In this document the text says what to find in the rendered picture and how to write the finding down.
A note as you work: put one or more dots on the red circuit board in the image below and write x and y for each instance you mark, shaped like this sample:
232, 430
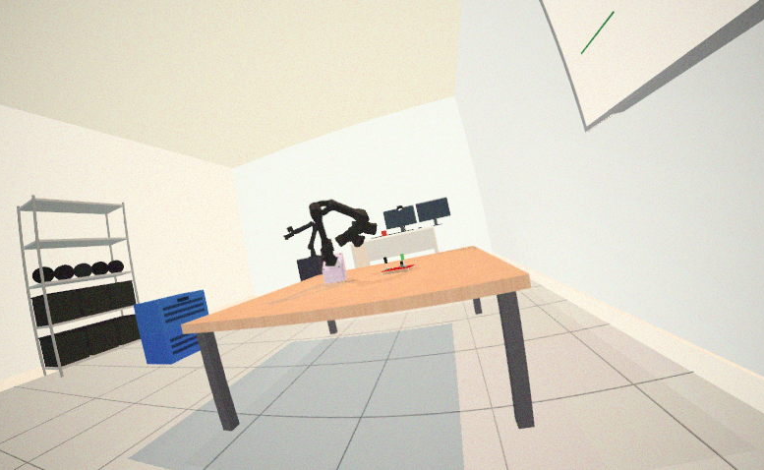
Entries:
402, 265

